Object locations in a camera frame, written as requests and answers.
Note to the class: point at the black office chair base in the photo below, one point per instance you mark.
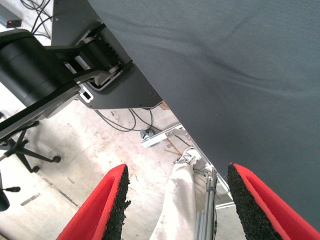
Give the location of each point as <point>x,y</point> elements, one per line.
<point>18,147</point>

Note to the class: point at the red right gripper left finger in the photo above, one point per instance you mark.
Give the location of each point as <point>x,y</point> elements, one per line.
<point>100,212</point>

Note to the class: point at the dark grey table cloth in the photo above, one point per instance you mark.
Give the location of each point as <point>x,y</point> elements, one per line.
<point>225,62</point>

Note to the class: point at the aluminium frame profile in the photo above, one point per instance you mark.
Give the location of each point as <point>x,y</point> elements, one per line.
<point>206,220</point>
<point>162,137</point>

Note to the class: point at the white cloth cover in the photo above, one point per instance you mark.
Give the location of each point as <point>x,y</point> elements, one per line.
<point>180,200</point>

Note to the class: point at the black frame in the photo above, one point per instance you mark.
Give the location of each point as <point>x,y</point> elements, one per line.
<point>62,52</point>

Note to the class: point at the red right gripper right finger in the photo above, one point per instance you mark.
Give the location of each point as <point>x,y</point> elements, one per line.
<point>262,215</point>

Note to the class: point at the black lever object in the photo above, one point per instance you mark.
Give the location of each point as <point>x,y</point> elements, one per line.
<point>3,200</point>

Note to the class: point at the grey power strip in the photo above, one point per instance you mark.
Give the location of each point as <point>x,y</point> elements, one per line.
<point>10,20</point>

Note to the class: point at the white sneaker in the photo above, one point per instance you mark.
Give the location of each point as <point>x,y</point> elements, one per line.
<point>190,157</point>

